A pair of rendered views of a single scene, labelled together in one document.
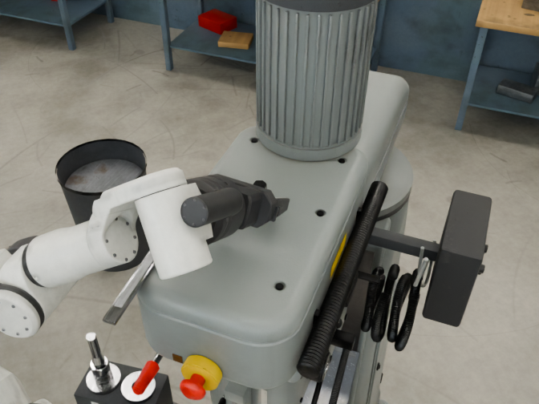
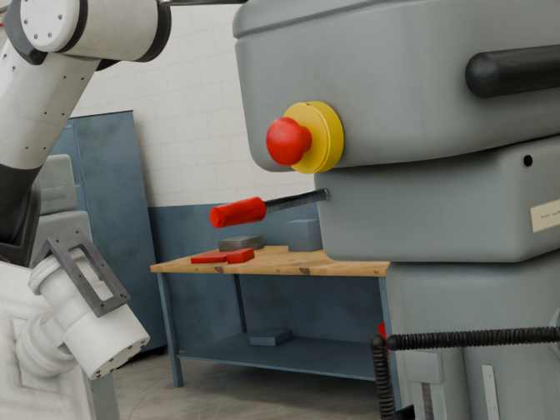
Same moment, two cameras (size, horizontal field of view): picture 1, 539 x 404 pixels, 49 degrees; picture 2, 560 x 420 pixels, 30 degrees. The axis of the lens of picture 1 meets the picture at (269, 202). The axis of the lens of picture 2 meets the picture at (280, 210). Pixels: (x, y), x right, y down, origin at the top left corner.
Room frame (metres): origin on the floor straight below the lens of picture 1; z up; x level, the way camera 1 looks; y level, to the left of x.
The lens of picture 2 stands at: (-0.30, -0.26, 1.78)
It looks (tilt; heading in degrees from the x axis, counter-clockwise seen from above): 5 degrees down; 27
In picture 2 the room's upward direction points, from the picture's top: 8 degrees counter-clockwise
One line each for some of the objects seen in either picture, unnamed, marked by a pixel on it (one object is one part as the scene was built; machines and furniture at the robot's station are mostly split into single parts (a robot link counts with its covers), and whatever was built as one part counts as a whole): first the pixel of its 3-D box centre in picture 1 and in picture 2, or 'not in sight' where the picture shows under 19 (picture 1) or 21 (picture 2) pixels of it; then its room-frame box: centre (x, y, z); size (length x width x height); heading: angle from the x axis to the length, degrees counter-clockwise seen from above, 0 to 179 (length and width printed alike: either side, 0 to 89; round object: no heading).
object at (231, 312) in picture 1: (262, 240); (477, 58); (0.73, 0.01, 1.81); 0.47 x 0.26 x 0.16; 159
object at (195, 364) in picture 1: (201, 373); (311, 137); (0.50, 0.10, 1.76); 0.06 x 0.02 x 0.06; 69
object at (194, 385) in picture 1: (194, 385); (291, 141); (0.48, 0.11, 1.76); 0.04 x 0.03 x 0.04; 69
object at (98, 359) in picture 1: (95, 349); not in sight; (0.88, 0.44, 1.26); 0.03 x 0.03 x 0.11
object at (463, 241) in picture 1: (459, 258); not in sight; (0.87, -0.40, 1.62); 0.20 x 0.09 x 0.21; 159
